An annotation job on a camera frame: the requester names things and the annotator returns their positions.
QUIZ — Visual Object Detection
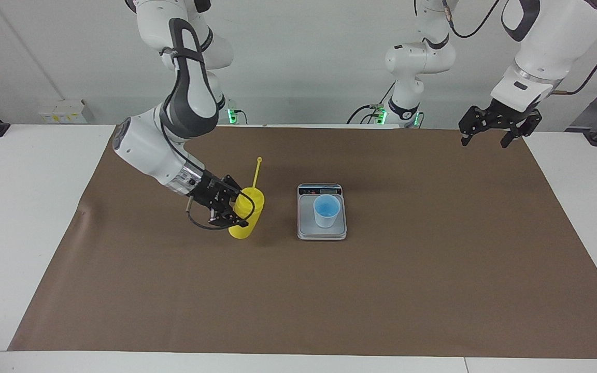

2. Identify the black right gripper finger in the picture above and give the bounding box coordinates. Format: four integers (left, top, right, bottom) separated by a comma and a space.
208, 205, 250, 229
220, 174, 243, 204

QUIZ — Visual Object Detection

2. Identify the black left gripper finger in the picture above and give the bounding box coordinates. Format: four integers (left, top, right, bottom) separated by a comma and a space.
458, 105, 492, 147
501, 110, 543, 149

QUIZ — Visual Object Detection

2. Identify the yellow squeeze bottle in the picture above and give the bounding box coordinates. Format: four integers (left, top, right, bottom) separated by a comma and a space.
228, 157, 266, 239

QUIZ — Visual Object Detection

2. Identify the blue paper cup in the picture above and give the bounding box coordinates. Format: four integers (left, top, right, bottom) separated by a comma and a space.
313, 195, 342, 229

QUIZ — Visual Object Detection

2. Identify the silver digital kitchen scale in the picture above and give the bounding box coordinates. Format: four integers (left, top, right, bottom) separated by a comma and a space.
297, 183, 347, 241

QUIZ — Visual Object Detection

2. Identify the brown table mat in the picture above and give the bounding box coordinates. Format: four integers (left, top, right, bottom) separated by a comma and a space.
7, 126, 597, 359

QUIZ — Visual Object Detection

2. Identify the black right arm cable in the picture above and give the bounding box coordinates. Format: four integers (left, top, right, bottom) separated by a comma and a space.
160, 49, 226, 232

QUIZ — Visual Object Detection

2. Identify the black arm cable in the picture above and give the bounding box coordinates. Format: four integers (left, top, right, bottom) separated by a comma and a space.
441, 0, 597, 95
160, 49, 226, 232

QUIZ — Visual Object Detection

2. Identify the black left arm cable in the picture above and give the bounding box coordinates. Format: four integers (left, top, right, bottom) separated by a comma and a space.
441, 0, 597, 95

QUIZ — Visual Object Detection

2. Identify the black base cable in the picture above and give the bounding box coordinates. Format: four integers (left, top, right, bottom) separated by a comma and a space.
346, 104, 388, 125

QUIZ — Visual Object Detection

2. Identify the white wall outlet box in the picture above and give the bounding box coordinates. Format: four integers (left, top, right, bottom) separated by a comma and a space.
39, 100, 88, 124

